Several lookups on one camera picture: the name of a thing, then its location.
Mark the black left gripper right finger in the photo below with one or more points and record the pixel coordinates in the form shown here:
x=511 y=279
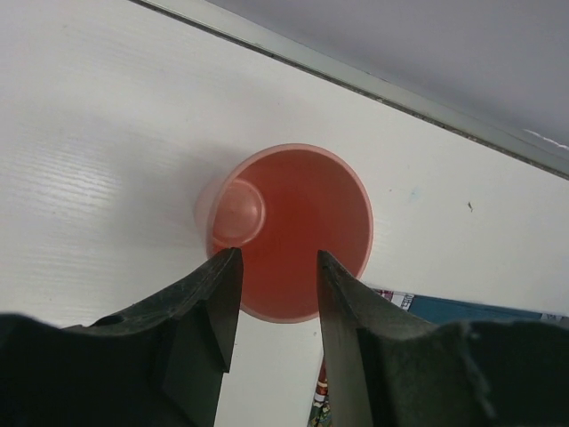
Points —
x=387 y=367

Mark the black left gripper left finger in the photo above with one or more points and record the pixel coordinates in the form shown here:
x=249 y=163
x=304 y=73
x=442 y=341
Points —
x=158 y=362

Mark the blue patterned placemat cloth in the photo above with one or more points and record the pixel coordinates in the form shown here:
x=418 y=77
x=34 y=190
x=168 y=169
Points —
x=435 y=310

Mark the pink plastic cup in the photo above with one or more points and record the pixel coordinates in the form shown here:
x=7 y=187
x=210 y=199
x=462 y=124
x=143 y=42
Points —
x=280 y=207

